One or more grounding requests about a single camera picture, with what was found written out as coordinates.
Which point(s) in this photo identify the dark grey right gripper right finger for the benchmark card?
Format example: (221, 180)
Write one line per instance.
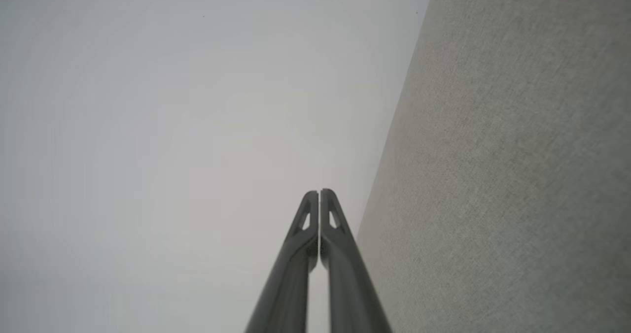
(352, 288)

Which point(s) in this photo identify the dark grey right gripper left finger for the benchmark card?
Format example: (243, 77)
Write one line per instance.
(288, 288)

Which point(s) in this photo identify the grey fabric sofa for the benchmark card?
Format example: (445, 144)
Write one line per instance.
(517, 175)

